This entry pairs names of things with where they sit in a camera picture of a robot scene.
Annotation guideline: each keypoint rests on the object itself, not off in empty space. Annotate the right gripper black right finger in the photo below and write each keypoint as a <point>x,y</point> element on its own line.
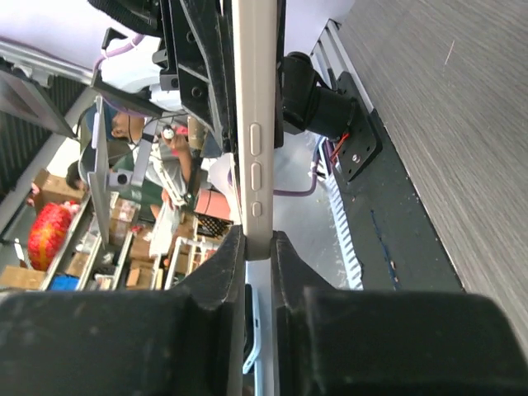
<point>345,342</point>

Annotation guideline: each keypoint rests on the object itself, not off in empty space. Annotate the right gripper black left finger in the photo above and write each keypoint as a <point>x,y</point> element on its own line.
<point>184,341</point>

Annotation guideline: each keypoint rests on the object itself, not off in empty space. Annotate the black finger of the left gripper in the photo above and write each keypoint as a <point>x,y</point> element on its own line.
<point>280,42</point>
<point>199,45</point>

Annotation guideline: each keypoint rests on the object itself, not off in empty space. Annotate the white-edged black phone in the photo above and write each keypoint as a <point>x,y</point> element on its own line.
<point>259,360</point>

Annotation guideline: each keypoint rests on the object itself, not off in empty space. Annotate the beige phone case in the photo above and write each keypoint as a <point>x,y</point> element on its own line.
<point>254,51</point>

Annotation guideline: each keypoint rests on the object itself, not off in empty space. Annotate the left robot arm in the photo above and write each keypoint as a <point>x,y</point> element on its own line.
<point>128,72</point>

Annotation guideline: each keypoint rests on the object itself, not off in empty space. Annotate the cardboard boxes on shelves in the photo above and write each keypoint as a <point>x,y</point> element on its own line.
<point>145,247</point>

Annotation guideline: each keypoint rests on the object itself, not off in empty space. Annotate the red mesh bag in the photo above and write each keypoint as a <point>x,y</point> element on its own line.
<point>48,233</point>

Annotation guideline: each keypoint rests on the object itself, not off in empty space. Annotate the black computer monitor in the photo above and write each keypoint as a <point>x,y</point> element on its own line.
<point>26,99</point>

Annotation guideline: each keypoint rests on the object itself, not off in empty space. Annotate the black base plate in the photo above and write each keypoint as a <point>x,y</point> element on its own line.
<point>394,239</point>

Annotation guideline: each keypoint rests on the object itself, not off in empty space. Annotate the white slotted cable duct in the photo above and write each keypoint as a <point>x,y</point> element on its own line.
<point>350,262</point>

